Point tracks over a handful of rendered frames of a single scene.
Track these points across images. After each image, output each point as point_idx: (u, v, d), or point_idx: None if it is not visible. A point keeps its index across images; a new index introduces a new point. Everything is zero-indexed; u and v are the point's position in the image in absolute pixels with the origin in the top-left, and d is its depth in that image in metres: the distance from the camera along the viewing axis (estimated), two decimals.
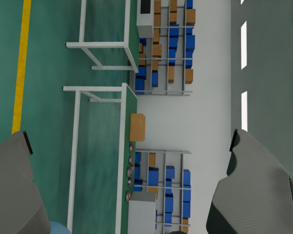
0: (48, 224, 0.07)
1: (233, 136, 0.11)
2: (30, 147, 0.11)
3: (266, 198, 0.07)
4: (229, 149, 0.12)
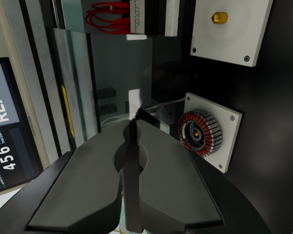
0: (117, 218, 0.07)
1: (134, 128, 0.12)
2: (131, 136, 0.12)
3: (178, 172, 0.08)
4: (135, 141, 0.13)
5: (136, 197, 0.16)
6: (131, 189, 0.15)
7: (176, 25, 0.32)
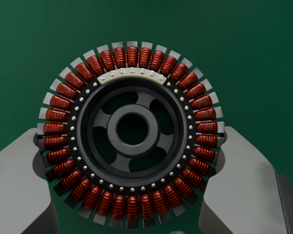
0: (56, 222, 0.07)
1: (221, 133, 0.12)
2: None
3: (254, 192, 0.07)
4: None
5: None
6: None
7: None
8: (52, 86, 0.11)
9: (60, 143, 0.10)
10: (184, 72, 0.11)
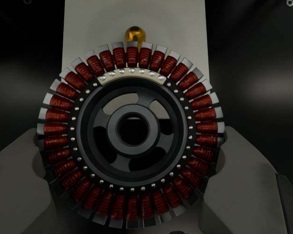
0: (56, 222, 0.07)
1: (221, 133, 0.12)
2: None
3: (254, 192, 0.07)
4: None
5: None
6: None
7: None
8: (52, 86, 0.11)
9: (60, 143, 0.11)
10: (184, 72, 0.11)
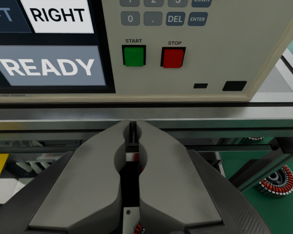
0: (117, 218, 0.07)
1: (134, 128, 0.12)
2: (131, 137, 0.12)
3: (178, 172, 0.08)
4: (135, 141, 0.13)
5: None
6: None
7: None
8: (133, 227, 0.41)
9: None
10: None
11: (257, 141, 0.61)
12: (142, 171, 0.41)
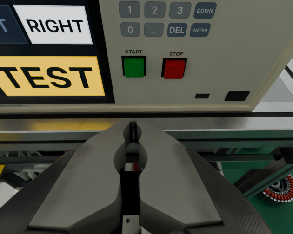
0: (117, 218, 0.07)
1: (134, 128, 0.12)
2: (131, 137, 0.12)
3: (178, 172, 0.08)
4: (135, 141, 0.13)
5: None
6: None
7: None
8: None
9: None
10: None
11: (258, 147, 0.60)
12: None
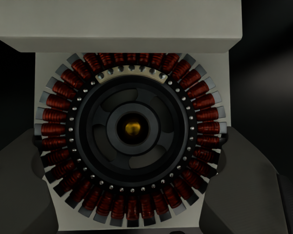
0: (56, 222, 0.07)
1: (222, 133, 0.12)
2: None
3: (255, 192, 0.07)
4: None
5: None
6: None
7: (76, 47, 0.05)
8: (48, 84, 0.11)
9: (59, 144, 0.10)
10: (187, 69, 0.11)
11: None
12: None
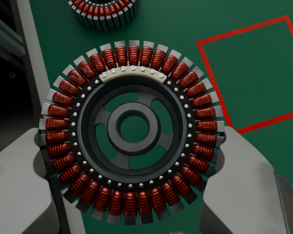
0: (57, 222, 0.07)
1: (220, 133, 0.12)
2: None
3: (254, 192, 0.07)
4: None
5: None
6: None
7: None
8: (56, 82, 0.12)
9: (61, 138, 0.11)
10: (185, 70, 0.12)
11: None
12: None
